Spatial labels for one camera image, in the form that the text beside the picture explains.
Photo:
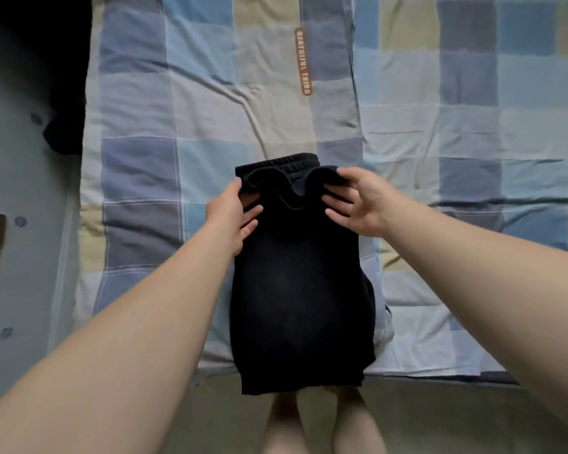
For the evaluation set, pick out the person's right hand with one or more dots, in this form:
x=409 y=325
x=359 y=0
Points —
x=369 y=203

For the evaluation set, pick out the person's left hand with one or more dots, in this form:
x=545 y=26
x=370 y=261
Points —
x=232 y=217

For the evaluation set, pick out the black sweatpants with drawstring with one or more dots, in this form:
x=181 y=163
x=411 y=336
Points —
x=303 y=307

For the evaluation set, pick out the person's left forearm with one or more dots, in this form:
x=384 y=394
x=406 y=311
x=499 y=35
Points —
x=114 y=373

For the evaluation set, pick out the person's right forearm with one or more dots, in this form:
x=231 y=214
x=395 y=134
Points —
x=502 y=298

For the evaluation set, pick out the bed with plaid sheet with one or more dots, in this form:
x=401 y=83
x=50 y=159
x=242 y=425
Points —
x=473 y=99

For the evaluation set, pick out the person's left leg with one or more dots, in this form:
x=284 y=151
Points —
x=286 y=428

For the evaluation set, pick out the person's leg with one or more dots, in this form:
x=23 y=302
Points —
x=286 y=428
x=358 y=425

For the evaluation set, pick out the person's right leg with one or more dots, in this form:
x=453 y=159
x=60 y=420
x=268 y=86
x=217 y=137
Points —
x=358 y=425

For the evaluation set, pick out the plaid quilt with orange tags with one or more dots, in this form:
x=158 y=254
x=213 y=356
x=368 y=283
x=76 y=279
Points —
x=170 y=99

